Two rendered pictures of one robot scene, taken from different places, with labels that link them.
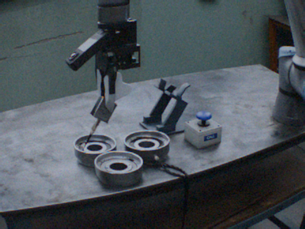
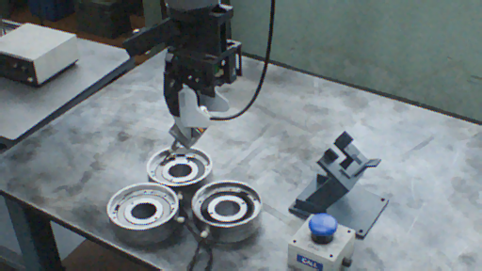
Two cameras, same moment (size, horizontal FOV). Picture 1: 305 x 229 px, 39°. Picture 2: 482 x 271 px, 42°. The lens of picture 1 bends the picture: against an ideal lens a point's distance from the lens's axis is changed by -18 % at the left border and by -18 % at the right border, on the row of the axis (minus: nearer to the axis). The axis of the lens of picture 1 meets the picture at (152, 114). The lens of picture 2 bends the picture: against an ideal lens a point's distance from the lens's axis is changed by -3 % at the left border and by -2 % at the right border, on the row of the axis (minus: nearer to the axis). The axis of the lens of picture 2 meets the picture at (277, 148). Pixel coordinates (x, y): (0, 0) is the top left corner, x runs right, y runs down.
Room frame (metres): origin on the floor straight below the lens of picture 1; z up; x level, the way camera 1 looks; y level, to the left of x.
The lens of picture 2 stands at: (0.73, -0.64, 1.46)
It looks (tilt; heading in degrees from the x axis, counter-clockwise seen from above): 36 degrees down; 57
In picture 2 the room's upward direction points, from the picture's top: 1 degrees clockwise
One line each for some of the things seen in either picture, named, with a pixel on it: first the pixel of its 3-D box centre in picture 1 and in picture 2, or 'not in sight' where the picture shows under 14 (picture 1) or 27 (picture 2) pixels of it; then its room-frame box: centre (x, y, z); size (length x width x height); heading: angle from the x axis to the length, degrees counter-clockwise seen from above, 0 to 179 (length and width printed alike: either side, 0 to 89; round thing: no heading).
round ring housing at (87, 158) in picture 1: (94, 150); (180, 174); (1.05, 0.13, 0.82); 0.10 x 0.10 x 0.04
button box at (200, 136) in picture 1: (205, 131); (325, 248); (1.15, -0.13, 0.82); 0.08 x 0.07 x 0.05; 117
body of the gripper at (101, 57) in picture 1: (116, 44); (200, 44); (1.08, 0.08, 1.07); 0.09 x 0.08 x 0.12; 118
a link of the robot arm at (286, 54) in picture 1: (295, 67); not in sight; (1.28, -0.44, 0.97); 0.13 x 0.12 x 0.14; 9
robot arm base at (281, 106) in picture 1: (293, 101); not in sight; (1.29, -0.44, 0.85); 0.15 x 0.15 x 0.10
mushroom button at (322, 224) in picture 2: (203, 122); (322, 233); (1.14, -0.12, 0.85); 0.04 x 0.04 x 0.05
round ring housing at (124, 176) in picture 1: (118, 170); (144, 215); (0.96, 0.07, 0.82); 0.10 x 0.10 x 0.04
